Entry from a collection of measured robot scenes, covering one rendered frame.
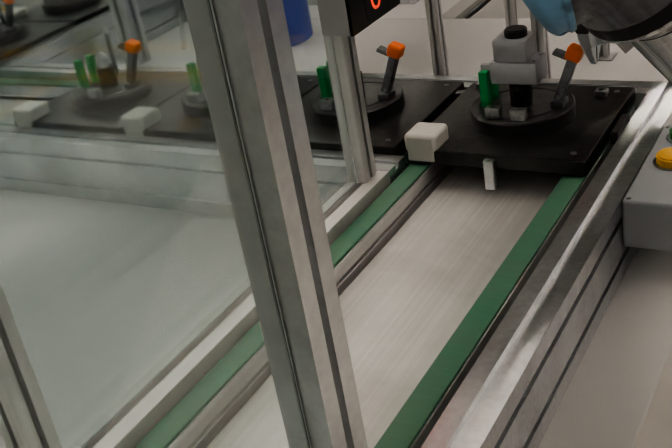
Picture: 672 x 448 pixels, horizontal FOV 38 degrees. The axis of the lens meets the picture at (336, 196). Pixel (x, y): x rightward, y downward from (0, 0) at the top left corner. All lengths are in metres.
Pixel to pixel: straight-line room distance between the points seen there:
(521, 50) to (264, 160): 0.88
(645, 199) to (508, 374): 0.34
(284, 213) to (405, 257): 0.72
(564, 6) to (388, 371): 0.43
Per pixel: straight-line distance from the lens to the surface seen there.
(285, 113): 0.42
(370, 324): 1.03
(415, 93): 1.47
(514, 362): 0.88
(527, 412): 0.90
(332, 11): 1.10
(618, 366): 1.04
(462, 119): 1.35
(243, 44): 0.40
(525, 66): 1.28
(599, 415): 0.98
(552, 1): 0.68
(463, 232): 1.18
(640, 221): 1.13
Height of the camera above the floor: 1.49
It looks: 26 degrees down
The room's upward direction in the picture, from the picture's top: 10 degrees counter-clockwise
